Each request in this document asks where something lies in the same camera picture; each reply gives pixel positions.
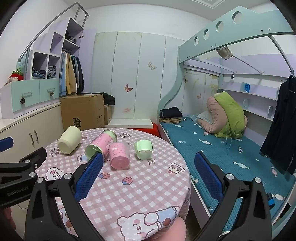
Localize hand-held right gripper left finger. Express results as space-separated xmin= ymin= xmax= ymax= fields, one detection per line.
xmin=23 ymin=152 xmax=104 ymax=241

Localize green and pink quilt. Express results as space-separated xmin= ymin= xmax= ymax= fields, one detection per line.
xmin=198 ymin=91 xmax=248 ymax=140

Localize folded dark clothes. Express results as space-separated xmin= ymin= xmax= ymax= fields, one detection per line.
xmin=159 ymin=107 xmax=183 ymax=119

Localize clothes hanger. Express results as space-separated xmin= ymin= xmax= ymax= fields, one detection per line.
xmin=279 ymin=70 xmax=296 ymax=84

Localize light blue bunk bed frame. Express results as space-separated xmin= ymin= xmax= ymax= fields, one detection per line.
xmin=158 ymin=6 xmax=296 ymax=241

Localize person's left forearm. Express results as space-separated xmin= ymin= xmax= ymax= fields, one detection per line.
xmin=0 ymin=206 xmax=17 ymax=241

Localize large cardboard box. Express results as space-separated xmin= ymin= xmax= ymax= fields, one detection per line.
xmin=60 ymin=94 xmax=105 ymax=132

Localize tall pink cup green lid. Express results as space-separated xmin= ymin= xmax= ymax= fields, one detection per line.
xmin=85 ymin=129 xmax=118 ymax=161

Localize small cardboard box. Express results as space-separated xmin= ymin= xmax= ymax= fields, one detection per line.
xmin=104 ymin=105 xmax=114 ymax=126

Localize lilac wall shelf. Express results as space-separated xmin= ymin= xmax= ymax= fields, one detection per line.
xmin=217 ymin=76 xmax=281 ymax=121

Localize short pink cup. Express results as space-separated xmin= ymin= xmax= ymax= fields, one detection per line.
xmin=109 ymin=142 xmax=131 ymax=170

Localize white curved cabinet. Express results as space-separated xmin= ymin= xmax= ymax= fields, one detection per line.
xmin=0 ymin=102 xmax=64 ymax=163

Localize dark bag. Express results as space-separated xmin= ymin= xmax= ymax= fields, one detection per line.
xmin=98 ymin=92 xmax=115 ymax=107

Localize light green cup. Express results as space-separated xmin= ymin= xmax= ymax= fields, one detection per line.
xmin=134 ymin=139 xmax=154 ymax=161

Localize lilac staircase cabinet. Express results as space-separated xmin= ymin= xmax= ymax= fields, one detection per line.
xmin=17 ymin=17 xmax=85 ymax=80

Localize white wardrobe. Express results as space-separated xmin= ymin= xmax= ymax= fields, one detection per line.
xmin=91 ymin=31 xmax=186 ymax=121

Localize red container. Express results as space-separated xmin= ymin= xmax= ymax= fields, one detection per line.
xmin=128 ymin=123 xmax=160 ymax=138

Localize tan coat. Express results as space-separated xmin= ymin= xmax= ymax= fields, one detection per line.
xmin=66 ymin=53 xmax=78 ymax=95

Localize pink checked tablecloth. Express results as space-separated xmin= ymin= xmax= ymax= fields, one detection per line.
xmin=35 ymin=127 xmax=192 ymax=241

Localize white pillow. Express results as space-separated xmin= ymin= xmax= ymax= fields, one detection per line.
xmin=195 ymin=111 xmax=217 ymax=127

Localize turquoise drawer unit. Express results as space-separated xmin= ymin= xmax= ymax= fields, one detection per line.
xmin=0 ymin=77 xmax=61 ymax=120

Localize light blue shirt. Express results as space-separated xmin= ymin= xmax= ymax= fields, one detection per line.
xmin=59 ymin=51 xmax=68 ymax=96

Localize folded grey clothes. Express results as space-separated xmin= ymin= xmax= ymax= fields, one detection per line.
xmin=64 ymin=31 xmax=78 ymax=44

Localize cream cup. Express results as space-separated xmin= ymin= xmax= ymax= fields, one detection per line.
xmin=58 ymin=126 xmax=82 ymax=155

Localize folded beige clothes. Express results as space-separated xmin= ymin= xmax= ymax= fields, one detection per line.
xmin=159 ymin=117 xmax=183 ymax=125

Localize strawberry plush toy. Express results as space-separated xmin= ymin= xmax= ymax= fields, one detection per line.
xmin=8 ymin=68 xmax=24 ymax=82

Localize hanging dark jacket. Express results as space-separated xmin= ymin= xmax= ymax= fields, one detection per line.
xmin=260 ymin=75 xmax=296 ymax=176

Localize dark hanging garments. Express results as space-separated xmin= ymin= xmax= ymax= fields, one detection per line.
xmin=70 ymin=55 xmax=85 ymax=94

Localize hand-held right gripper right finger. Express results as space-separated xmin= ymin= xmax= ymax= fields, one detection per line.
xmin=194 ymin=151 xmax=273 ymax=241

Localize grey metal handrail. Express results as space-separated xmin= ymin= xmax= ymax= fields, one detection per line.
xmin=17 ymin=2 xmax=90 ymax=63

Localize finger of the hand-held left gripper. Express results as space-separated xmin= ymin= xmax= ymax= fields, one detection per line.
xmin=0 ymin=137 xmax=14 ymax=153
xmin=0 ymin=147 xmax=47 ymax=173

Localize blue patterned mattress sheet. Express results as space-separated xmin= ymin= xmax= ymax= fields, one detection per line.
xmin=159 ymin=115 xmax=296 ymax=230

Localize white board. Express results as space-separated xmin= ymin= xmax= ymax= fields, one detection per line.
xmin=108 ymin=118 xmax=153 ymax=128

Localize pink stool cushion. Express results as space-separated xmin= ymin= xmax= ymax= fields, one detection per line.
xmin=148 ymin=217 xmax=187 ymax=241

